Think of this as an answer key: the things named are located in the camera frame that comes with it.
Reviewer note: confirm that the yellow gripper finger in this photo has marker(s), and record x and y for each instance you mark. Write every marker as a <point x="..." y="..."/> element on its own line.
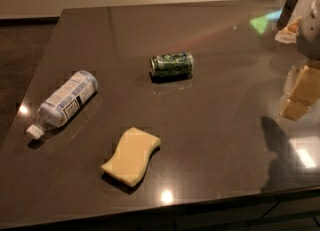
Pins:
<point x="301" y="91"/>

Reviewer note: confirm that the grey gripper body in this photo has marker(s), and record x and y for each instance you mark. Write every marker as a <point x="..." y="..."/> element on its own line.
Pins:
<point x="309" y="38"/>

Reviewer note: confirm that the green soda can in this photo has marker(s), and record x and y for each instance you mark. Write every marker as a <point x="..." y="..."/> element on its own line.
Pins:
<point x="172" y="65"/>

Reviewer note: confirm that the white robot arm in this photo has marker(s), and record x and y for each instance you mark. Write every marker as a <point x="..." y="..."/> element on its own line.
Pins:
<point x="302" y="86"/>

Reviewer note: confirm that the crumpled paper bag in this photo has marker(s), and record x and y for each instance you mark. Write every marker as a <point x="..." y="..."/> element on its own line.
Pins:
<point x="289" y="33"/>

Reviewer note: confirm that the dark box in background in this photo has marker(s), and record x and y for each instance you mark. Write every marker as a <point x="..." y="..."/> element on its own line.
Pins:
<point x="286" y="14"/>

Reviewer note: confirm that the yellow sponge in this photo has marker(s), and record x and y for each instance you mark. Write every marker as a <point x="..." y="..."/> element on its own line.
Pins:
<point x="129" y="162"/>

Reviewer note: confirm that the clear plastic water bottle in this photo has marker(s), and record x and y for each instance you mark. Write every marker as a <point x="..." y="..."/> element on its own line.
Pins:
<point x="63" y="103"/>

